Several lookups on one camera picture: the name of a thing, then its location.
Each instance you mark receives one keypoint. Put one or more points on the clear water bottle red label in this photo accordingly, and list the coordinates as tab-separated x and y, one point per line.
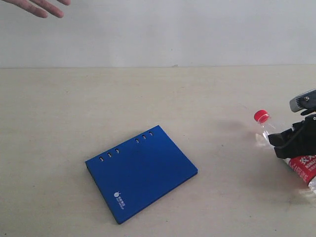
304	166

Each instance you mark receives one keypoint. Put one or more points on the blue ring binder notebook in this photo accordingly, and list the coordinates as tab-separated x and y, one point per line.
136	173

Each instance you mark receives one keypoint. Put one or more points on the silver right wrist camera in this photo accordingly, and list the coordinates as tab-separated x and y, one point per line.
305	102

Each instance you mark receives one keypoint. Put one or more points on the person's bare hand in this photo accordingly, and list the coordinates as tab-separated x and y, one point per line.
38	8

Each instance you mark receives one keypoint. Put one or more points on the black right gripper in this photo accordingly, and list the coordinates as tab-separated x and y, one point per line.
304	142

